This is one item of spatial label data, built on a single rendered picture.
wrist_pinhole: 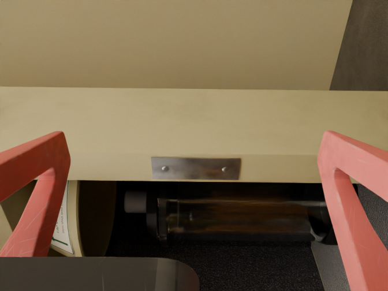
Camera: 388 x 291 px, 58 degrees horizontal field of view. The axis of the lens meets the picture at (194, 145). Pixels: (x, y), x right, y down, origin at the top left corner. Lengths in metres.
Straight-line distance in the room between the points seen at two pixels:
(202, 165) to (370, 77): 0.37
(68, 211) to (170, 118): 0.14
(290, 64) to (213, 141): 0.46
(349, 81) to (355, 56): 0.04
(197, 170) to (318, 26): 0.49
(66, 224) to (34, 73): 0.45
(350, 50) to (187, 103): 0.39
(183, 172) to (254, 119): 0.08
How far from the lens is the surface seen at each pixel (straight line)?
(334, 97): 0.38
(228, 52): 0.70
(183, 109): 0.33
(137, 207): 0.44
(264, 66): 0.72
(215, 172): 0.28
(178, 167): 0.28
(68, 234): 0.39
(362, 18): 0.64
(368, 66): 0.60
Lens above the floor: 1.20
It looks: level
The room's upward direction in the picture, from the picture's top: 89 degrees counter-clockwise
